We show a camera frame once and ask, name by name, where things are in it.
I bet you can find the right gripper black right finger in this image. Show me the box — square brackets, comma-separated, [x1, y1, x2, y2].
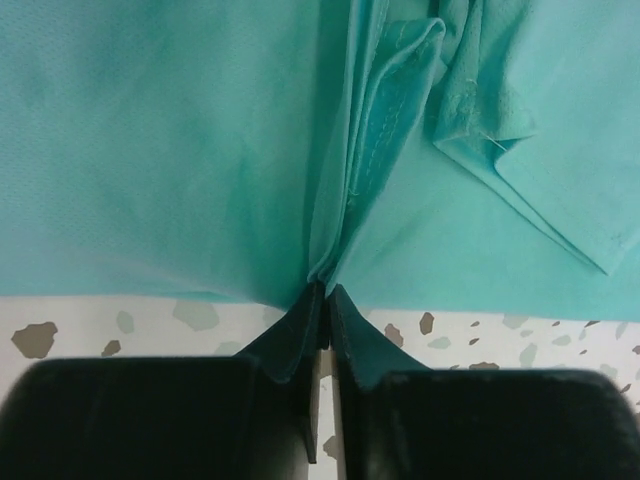
[327, 287, 639, 479]

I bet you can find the teal t shirt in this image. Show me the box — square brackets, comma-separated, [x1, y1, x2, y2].
[1, 1, 639, 321]

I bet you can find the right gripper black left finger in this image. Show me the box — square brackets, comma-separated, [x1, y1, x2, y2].
[1, 283, 325, 479]

